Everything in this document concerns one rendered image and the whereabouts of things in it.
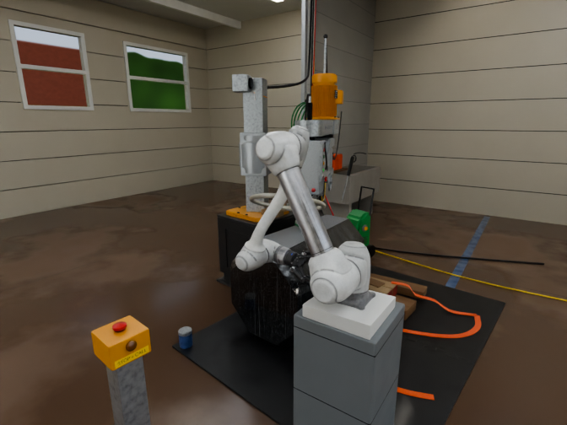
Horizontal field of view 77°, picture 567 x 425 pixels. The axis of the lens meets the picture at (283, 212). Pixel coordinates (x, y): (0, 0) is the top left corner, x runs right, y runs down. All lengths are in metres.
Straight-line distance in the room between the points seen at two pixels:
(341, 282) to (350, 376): 0.47
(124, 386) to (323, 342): 0.84
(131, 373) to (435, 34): 7.11
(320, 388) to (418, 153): 6.09
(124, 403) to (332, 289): 0.78
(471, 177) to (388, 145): 1.65
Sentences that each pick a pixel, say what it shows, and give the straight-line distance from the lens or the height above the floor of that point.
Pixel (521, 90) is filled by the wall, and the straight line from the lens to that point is 7.20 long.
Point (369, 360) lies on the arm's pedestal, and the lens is 1.61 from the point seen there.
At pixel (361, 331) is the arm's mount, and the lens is 1.57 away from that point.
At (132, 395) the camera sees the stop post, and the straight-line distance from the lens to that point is 1.27.
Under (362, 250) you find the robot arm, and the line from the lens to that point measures 1.61.
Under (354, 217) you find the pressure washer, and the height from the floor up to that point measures 0.52.
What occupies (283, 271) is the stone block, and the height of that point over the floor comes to 0.68.
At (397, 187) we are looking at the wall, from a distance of 7.62.
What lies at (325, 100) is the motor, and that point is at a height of 1.84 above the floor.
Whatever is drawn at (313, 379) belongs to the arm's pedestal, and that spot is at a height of 0.50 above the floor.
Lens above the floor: 1.67
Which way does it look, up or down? 15 degrees down
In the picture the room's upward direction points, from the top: straight up
